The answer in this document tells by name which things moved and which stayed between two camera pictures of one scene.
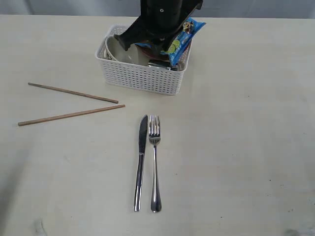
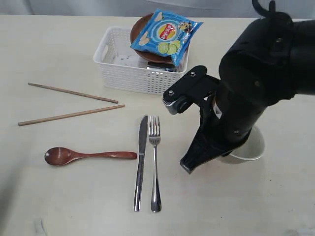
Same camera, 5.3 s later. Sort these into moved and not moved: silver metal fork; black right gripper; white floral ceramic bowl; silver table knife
Moved: black right gripper; white floral ceramic bowl
Not moved: silver metal fork; silver table knife
